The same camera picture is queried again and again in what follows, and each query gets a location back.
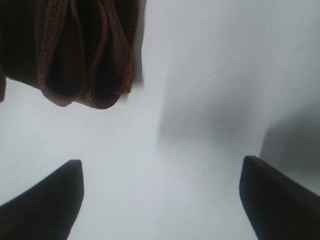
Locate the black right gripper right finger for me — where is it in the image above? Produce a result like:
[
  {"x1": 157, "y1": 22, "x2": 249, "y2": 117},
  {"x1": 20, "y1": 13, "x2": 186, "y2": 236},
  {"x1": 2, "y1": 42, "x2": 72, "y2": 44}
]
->
[{"x1": 239, "y1": 156, "x2": 320, "y2": 240}]

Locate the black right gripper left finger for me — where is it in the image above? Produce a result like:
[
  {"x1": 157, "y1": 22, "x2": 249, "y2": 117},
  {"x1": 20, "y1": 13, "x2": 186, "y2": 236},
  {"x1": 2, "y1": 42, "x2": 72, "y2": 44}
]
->
[{"x1": 0, "y1": 160, "x2": 84, "y2": 240}]

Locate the brown towel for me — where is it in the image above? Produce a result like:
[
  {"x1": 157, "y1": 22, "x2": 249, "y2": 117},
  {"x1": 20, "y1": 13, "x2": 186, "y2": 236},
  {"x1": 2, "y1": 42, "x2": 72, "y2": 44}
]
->
[{"x1": 0, "y1": 0, "x2": 140, "y2": 109}]

